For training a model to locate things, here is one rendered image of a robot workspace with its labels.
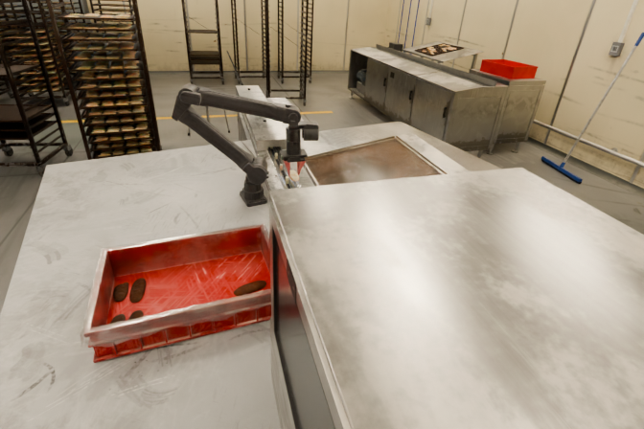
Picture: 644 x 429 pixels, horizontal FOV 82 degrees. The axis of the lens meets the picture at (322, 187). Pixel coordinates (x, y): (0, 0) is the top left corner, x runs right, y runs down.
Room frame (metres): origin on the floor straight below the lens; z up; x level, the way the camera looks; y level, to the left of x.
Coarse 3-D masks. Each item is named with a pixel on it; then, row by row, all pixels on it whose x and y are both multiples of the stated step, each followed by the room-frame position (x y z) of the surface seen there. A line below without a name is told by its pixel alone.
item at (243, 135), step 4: (268, 100) 2.98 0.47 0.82; (272, 100) 2.98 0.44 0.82; (276, 100) 2.99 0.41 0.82; (280, 100) 3.00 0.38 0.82; (284, 100) 3.00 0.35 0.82; (240, 116) 2.50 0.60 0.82; (240, 120) 2.71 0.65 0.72; (240, 124) 2.74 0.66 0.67; (244, 124) 2.32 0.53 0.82; (284, 124) 2.36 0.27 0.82; (240, 128) 2.76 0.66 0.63; (244, 128) 2.24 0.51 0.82; (240, 132) 2.78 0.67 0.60; (244, 132) 2.39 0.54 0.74; (240, 136) 2.80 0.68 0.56; (244, 136) 2.41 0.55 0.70; (248, 136) 2.11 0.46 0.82; (240, 140) 2.82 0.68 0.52; (244, 140) 2.42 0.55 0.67
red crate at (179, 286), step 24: (192, 264) 0.91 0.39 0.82; (216, 264) 0.91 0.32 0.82; (240, 264) 0.92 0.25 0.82; (264, 264) 0.93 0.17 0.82; (168, 288) 0.80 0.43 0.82; (192, 288) 0.80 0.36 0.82; (216, 288) 0.81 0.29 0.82; (264, 288) 0.82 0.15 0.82; (120, 312) 0.70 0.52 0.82; (144, 312) 0.71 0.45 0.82; (240, 312) 0.68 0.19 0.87; (264, 312) 0.70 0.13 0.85; (168, 336) 0.62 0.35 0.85; (192, 336) 0.63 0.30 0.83; (96, 360) 0.55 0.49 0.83
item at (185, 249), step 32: (256, 224) 1.00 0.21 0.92; (128, 256) 0.85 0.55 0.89; (160, 256) 0.88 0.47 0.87; (192, 256) 0.91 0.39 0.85; (224, 256) 0.95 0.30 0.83; (96, 288) 0.68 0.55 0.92; (96, 320) 0.60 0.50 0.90; (128, 320) 0.59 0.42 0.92; (160, 320) 0.60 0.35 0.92; (192, 320) 0.62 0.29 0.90
